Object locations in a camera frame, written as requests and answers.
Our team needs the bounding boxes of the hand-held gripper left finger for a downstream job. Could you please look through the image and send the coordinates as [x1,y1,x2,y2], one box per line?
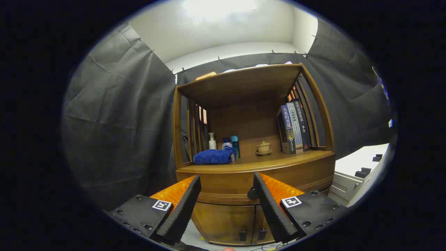
[106,174,202,246]

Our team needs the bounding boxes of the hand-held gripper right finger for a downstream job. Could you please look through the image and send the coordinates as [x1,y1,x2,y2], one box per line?
[253,172,349,244]

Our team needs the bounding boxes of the wooden drawer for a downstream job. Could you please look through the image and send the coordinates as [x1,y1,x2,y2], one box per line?
[176,159,336,206]

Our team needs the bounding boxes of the narrow wooden cabinet door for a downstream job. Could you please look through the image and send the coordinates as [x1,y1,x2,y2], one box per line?
[252,205,276,244]

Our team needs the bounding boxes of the wide wooden cabinet door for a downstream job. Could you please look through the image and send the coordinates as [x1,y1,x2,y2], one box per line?
[192,202,256,244]

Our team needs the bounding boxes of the white side cabinet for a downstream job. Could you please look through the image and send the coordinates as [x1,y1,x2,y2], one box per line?
[329,143,391,208]

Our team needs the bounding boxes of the wooden cabinet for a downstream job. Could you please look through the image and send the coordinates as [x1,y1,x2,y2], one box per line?
[172,63,337,246]

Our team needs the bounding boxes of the blue folded towel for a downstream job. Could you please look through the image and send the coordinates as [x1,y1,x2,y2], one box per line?
[193,146,237,165]

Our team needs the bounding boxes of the beige lidded teacup with saucer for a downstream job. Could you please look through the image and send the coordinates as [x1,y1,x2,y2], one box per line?
[256,140,273,156]

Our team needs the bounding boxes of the dark blue book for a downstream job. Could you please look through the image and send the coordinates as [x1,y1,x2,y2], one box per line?
[277,105,297,155]

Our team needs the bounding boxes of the light grey book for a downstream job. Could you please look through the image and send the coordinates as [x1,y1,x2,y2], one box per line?
[286,102,303,154]

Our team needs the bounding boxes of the black book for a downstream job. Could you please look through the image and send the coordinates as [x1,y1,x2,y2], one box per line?
[292,99,312,151]

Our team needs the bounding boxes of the black backdrop cloth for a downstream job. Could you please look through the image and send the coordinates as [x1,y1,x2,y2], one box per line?
[62,19,396,210]

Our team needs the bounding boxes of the white flat object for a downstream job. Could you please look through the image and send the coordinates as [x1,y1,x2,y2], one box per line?
[223,64,269,74]

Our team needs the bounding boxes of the black floor cables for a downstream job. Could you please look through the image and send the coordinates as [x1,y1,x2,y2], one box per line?
[251,242,290,251]

